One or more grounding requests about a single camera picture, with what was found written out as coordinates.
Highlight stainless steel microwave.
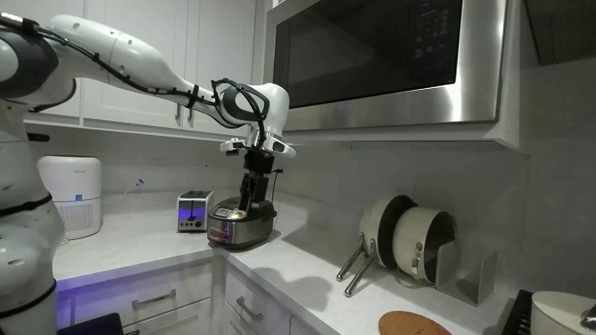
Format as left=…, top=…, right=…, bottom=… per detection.
left=259, top=0, right=508, bottom=135

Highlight round cork trivet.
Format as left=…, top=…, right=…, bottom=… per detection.
left=378, top=310, right=454, bottom=335

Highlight white cylindrical air purifier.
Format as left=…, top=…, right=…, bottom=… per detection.
left=35, top=155, right=104, bottom=241

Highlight white lower cabinets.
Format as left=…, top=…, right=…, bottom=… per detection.
left=54, top=250, right=324, bottom=335

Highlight cream frying pan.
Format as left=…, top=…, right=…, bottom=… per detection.
left=335, top=193, right=419, bottom=299

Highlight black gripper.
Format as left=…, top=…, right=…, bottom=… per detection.
left=238, top=148, right=277, bottom=213

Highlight metal pan rack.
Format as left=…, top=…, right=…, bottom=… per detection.
left=434, top=239, right=499, bottom=306

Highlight white upper cabinets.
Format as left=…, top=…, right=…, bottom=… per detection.
left=0, top=0, right=268, bottom=142

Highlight cream saucepan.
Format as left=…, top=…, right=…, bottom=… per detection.
left=391, top=206, right=458, bottom=288

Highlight metal drawer handle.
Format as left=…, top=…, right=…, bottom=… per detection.
left=235, top=297, right=264, bottom=325
left=130, top=289, right=179, bottom=312

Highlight white cabinets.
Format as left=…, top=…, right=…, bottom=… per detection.
left=0, top=0, right=268, bottom=142
left=54, top=250, right=324, bottom=335

